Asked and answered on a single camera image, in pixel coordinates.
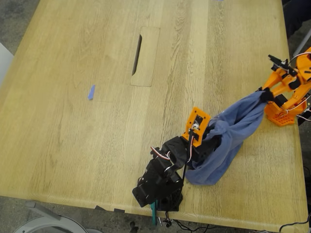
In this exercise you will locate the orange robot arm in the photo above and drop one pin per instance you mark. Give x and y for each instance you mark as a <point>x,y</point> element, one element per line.
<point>300,80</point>

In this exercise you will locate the blue tape strip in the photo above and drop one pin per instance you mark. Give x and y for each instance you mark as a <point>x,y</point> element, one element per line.
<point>91,92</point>

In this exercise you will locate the teal table clamp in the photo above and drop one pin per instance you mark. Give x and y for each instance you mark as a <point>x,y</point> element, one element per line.
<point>153,213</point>

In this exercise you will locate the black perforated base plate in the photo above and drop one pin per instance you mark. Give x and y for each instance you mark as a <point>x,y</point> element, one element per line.
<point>173,201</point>

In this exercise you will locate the white furniture panel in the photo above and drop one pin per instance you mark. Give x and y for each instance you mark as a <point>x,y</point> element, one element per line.
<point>5,63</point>

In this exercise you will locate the grey round chair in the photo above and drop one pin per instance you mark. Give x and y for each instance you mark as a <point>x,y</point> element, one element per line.
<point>48,223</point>

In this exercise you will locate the orange perforated base plate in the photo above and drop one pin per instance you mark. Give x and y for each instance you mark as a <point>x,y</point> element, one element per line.
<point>281,120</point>

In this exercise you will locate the white metal leg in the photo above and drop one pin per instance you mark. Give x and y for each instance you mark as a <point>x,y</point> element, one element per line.
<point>301,46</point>

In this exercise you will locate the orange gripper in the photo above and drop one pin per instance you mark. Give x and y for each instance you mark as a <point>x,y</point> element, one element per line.
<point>271,85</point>

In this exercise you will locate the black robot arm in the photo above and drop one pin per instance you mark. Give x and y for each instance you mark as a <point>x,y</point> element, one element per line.
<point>158,179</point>

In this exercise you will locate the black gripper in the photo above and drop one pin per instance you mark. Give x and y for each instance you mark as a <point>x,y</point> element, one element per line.
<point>209,145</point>

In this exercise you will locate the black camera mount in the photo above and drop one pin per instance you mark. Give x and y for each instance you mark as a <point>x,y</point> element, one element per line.
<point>278,61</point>

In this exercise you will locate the orange camera mount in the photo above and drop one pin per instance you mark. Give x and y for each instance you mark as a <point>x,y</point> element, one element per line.
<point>195,126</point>

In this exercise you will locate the black table clamp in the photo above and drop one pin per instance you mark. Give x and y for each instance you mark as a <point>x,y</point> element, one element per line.
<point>306,114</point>

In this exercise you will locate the blue printed T-shirt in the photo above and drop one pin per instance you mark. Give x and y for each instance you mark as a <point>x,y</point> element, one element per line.
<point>228,136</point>

